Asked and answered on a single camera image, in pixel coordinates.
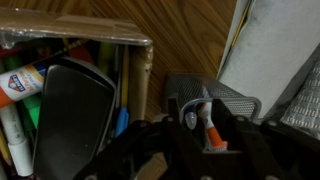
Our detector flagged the brown cardboard box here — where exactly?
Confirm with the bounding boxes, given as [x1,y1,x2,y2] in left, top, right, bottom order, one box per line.
[0,6,169,180]

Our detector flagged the yellow pencil with blue cap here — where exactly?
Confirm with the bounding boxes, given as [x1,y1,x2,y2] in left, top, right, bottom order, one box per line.
[114,44,131,138]

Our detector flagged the grey plaid pillow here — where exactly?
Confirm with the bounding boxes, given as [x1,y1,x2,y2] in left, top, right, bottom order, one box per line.
[280,57,320,136]

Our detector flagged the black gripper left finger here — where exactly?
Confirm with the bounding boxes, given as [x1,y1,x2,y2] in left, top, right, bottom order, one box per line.
[32,57,175,180]

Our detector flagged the white marker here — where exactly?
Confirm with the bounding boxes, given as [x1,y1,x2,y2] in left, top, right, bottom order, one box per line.
[0,103,35,178]

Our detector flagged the light grey cushion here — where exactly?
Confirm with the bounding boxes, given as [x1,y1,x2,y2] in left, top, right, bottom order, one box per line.
[217,0,320,119]

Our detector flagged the white pen with orange cap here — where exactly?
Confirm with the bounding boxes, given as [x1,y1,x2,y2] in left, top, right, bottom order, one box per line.
[198,100,229,152]

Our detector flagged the black wire mesh bin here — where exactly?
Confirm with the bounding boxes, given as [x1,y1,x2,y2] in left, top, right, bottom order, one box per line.
[163,72,263,123]

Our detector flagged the white orange glue stick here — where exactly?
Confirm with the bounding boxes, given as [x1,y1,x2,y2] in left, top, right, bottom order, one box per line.
[0,62,48,110]

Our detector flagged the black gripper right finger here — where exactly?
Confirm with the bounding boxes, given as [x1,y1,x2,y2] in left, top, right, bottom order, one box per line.
[233,114,320,180]

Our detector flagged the green marker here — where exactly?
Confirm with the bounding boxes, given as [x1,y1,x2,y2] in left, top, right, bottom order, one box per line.
[21,94,43,130]

